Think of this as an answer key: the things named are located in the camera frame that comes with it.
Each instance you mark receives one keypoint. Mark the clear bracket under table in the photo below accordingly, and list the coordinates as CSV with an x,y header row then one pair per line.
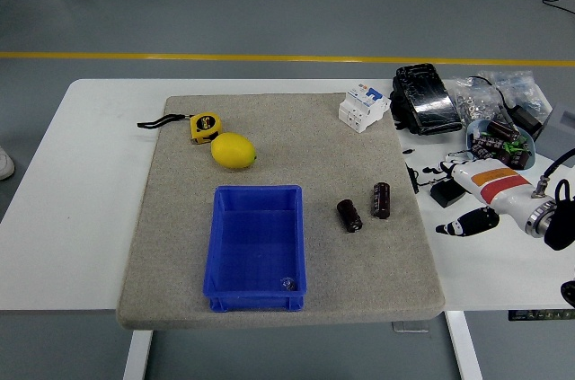
x,y
409,327

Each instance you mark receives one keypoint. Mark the black power adapter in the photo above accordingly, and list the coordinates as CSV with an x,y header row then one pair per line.
x,y
525,118

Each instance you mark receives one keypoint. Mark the tiny black part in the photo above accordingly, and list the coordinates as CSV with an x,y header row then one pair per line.
x,y
407,151

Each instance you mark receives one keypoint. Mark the small green part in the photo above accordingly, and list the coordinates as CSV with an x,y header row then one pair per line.
x,y
515,145

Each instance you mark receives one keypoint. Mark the yellow tape measure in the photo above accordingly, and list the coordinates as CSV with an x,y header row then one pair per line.
x,y
206,126

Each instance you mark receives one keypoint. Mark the yellow lemon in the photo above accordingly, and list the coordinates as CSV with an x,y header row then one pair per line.
x,y
232,151

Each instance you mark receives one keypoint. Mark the grey box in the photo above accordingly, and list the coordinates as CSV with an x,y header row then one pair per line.
x,y
559,128

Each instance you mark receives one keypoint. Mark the small black block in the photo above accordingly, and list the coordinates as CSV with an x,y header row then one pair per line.
x,y
447,196

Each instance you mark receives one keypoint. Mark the person's white shoe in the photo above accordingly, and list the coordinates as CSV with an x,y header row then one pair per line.
x,y
5,164

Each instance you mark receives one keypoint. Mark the white circuit breaker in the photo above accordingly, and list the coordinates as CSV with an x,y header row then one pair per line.
x,y
361,108

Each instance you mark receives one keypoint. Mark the black glossy device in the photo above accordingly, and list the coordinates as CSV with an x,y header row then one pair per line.
x,y
427,99

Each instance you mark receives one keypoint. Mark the dark brown cylindrical battery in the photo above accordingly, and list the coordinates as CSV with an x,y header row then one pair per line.
x,y
483,146
381,200
502,129
349,216
514,159

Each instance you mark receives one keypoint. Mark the blue plastic box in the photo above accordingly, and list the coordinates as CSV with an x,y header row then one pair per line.
x,y
256,241

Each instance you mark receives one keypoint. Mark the light blue bowl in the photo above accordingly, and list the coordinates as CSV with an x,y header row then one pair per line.
x,y
476,126

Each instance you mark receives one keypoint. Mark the white table leg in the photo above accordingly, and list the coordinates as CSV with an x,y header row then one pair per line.
x,y
137,353
465,344

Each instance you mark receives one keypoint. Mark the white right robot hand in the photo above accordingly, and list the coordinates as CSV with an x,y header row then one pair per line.
x,y
494,187

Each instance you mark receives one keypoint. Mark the clear bag of metal parts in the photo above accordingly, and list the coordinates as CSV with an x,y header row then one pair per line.
x,y
471,103
525,88

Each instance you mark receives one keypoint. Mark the small clear screw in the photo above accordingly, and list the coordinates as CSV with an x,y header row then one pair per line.
x,y
287,284

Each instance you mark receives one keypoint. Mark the grey-brown mat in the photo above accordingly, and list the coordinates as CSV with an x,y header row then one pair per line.
x,y
179,218

